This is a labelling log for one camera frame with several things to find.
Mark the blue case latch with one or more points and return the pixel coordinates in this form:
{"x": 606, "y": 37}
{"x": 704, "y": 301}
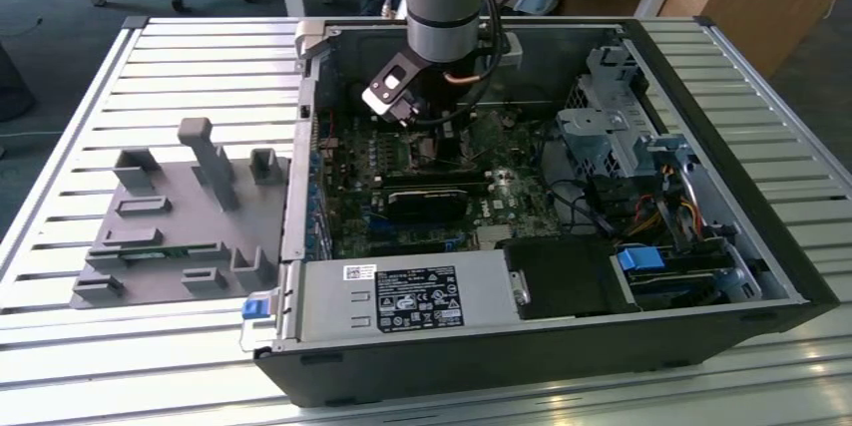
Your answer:
{"x": 255, "y": 308}

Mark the black plastic shroud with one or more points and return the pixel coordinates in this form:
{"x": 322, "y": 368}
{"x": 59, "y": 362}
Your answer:
{"x": 566, "y": 276}

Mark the blue disk carrier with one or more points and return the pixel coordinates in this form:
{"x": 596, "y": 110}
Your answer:
{"x": 640, "y": 260}

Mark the grey power supply unit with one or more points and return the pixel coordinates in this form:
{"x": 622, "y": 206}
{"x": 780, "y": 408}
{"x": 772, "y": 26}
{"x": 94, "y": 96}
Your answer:
{"x": 332, "y": 296}

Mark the grey parts rack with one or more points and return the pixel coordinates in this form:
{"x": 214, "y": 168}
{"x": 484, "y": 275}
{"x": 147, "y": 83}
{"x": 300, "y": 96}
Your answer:
{"x": 167, "y": 206}

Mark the green RAM stick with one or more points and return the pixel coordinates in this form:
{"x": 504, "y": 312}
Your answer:
{"x": 174, "y": 251}

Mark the green motherboard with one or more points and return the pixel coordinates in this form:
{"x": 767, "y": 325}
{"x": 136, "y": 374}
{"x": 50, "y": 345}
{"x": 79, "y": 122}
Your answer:
{"x": 519, "y": 196}

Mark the silver chipset heatsink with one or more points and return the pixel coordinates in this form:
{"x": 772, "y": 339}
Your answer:
{"x": 496, "y": 236}

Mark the grey metal drive cage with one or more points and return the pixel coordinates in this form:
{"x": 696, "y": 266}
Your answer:
{"x": 592, "y": 136}

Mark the black graphics card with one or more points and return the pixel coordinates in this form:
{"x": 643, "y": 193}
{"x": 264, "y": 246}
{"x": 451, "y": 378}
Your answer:
{"x": 426, "y": 204}

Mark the black PC case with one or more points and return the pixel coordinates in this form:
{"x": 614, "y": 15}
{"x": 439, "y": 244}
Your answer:
{"x": 466, "y": 366}

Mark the CPU socket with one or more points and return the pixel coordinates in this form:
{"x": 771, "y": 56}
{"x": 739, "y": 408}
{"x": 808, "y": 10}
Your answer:
{"x": 419, "y": 146}

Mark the silver metal drive bracket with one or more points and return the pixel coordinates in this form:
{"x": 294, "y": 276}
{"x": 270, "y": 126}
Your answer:
{"x": 706, "y": 186}

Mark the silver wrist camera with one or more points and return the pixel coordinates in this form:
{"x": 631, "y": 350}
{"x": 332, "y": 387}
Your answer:
{"x": 392, "y": 82}

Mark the grey case latch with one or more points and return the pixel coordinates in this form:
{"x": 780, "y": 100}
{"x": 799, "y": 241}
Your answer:
{"x": 310, "y": 37}

